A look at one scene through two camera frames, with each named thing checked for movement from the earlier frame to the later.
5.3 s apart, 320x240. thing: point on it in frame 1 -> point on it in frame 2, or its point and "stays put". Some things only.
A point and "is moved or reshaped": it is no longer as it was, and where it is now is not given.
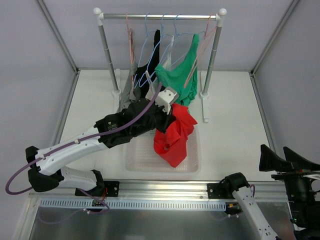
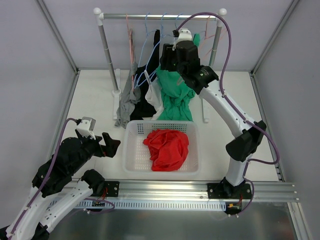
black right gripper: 293,173 -> 166,59
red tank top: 171,145 is moved or reshaped
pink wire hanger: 131,47 stays put
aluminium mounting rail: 159,190 stays put
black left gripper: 163,121 -> 100,146
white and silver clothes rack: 218,17 stays put
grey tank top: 130,95 stays put
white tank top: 152,85 stays put
